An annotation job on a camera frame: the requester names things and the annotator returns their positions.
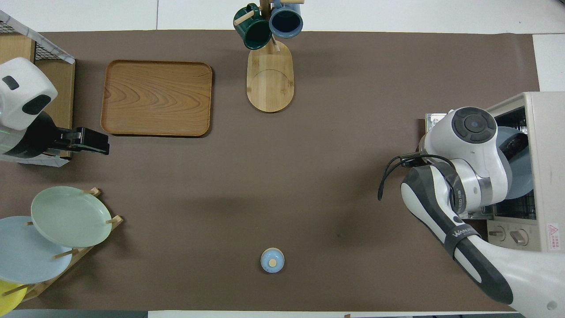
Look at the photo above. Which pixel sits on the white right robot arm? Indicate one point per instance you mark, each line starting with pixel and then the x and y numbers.
pixel 468 145

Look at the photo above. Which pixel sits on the beige toaster oven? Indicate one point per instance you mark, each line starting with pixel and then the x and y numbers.
pixel 549 176

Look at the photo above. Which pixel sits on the wooden shelf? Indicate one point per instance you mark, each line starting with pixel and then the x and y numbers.
pixel 64 97

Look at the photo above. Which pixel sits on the light blue racked plate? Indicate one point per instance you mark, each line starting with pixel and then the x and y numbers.
pixel 26 256

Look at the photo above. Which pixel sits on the blue mug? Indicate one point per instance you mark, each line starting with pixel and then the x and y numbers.
pixel 286 22

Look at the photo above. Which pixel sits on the wooden plate rack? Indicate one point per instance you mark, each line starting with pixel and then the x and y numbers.
pixel 84 254

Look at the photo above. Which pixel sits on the pale green plate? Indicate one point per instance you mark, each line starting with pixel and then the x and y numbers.
pixel 70 216

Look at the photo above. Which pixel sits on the dark purple eggplant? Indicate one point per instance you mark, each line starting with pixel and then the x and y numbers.
pixel 517 145

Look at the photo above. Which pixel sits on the dark green mug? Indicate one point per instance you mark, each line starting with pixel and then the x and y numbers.
pixel 251 31

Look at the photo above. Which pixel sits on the light blue serving plate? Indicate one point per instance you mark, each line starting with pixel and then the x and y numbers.
pixel 523 176

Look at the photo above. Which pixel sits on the wooden rectangular tray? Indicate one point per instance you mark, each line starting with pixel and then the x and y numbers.
pixel 156 98

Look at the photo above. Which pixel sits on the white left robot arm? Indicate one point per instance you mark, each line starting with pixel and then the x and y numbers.
pixel 22 92

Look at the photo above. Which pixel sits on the wooden mug tree stand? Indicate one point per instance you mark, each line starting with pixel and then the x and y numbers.
pixel 270 84

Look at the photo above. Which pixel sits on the white marbled cloth liner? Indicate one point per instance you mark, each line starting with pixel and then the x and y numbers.
pixel 62 55

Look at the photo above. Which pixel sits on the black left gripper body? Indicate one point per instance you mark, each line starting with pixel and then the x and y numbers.
pixel 84 138

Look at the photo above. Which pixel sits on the yellow plate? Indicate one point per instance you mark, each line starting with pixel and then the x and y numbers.
pixel 9 300

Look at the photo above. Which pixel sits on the brown table mat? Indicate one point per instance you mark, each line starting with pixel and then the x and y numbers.
pixel 309 176

